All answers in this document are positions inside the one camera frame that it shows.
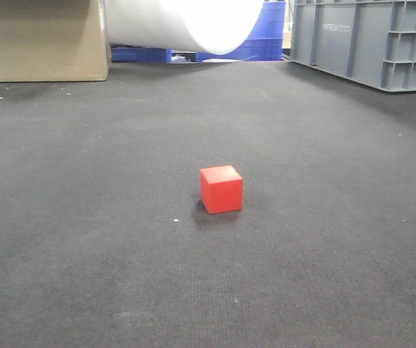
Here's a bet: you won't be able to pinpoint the blue plastic crates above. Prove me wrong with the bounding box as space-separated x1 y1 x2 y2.
111 1 286 63

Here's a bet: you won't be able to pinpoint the tan cardboard box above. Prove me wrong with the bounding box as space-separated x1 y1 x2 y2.
0 1 111 82

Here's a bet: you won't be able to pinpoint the white foam roll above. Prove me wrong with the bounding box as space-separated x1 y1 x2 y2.
104 1 263 55

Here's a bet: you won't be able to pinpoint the red magnetic cube block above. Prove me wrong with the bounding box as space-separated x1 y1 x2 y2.
200 165 244 215

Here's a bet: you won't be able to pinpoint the grey plastic crate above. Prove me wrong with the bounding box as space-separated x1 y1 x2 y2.
291 1 416 93

